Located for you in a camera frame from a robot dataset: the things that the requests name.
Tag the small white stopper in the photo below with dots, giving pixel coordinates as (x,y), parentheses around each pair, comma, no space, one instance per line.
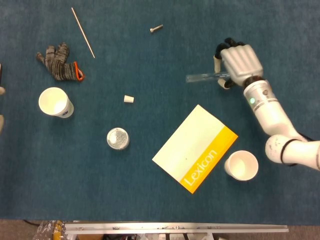
(128,99)

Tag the striped knit work glove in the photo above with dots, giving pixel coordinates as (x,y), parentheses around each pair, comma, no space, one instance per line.
(60,67)

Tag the aluminium frame rail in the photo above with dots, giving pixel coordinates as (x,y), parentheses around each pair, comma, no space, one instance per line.
(175,227)

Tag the paper cup with dark print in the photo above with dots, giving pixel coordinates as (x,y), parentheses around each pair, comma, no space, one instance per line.
(241,165)

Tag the thin metal rod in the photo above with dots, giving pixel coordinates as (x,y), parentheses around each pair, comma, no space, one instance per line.
(83,32)

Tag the paper cup with blue flower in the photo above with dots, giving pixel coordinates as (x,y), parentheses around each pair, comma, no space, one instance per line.
(53,101)

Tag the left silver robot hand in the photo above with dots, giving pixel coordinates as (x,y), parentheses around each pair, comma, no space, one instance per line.
(2,90)

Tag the crumpled clear plastic wrap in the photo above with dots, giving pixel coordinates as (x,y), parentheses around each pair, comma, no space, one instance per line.
(48,230)

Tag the clear glass test tube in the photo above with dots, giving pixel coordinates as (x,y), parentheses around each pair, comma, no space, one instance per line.
(200,77)

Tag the teal carpet table cover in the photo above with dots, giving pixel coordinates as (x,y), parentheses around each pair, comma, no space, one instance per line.
(100,187)

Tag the metal bolt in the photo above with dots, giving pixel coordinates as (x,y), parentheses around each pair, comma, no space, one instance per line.
(156,28)

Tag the white and orange Lexicon book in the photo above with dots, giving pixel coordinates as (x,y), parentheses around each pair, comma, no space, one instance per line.
(192,147)

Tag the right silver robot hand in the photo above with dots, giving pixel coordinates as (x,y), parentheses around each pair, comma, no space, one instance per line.
(242,62)

